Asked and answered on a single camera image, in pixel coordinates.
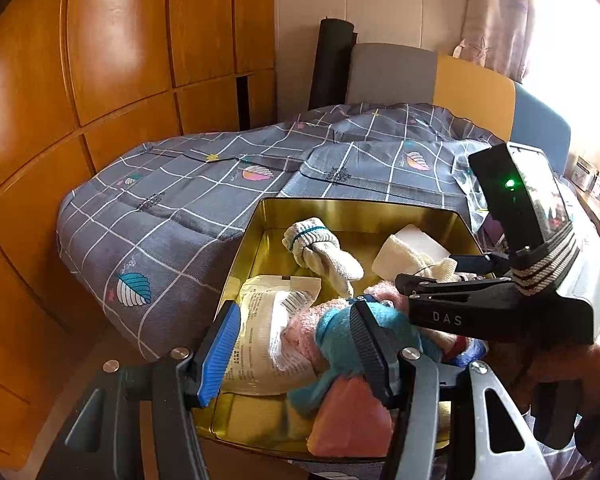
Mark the wooden wardrobe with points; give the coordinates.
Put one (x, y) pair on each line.
(105, 60)

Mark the beige snack packet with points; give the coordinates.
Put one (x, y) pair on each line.
(265, 335)

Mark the grey checked printed blanket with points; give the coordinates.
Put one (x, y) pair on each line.
(180, 210)

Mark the black rolled mat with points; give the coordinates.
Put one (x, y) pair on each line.
(330, 70)

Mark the gold tin box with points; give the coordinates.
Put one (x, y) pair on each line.
(330, 210)

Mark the white sock with blue band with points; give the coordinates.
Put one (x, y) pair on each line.
(325, 255)

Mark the coral pink cloth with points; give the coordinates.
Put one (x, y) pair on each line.
(350, 420)

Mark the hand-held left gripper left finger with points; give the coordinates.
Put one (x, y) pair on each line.
(222, 350)

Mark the grey yellow blue headboard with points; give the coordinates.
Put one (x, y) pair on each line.
(470, 90)

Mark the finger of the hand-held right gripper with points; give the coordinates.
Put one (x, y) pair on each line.
(470, 310)
(490, 263)

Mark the cream sock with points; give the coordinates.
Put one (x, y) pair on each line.
(405, 260)

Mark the red sock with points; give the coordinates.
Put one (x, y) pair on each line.
(459, 345)

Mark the pink patterned curtain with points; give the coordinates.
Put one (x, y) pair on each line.
(495, 10)

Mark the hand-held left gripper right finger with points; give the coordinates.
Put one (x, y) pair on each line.
(370, 350)

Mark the pink rolled socks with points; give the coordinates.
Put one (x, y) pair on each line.
(305, 330)

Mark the teal plush toy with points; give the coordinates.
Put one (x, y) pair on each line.
(335, 335)

